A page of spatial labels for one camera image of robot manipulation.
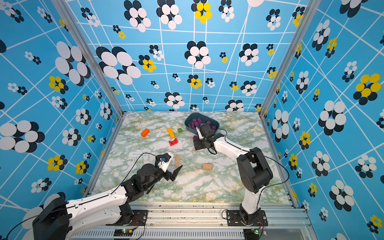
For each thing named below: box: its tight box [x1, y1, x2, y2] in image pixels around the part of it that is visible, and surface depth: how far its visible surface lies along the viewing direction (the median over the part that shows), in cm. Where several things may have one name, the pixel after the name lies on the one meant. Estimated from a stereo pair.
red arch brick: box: [168, 138, 179, 147], surface depth 104 cm
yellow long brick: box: [167, 127, 176, 139], surface depth 110 cm
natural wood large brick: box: [202, 163, 213, 171], surface depth 91 cm
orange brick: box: [140, 128, 150, 138], surface depth 109 cm
